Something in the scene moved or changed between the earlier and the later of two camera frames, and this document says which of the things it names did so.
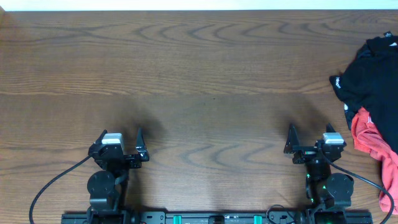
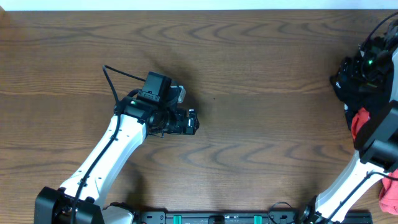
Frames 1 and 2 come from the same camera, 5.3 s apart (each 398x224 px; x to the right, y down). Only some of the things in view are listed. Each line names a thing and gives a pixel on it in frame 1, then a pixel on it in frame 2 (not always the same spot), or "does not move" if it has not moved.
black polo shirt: (370, 82) does not move
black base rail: (195, 217) does not move
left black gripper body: (130, 163) to (173, 123)
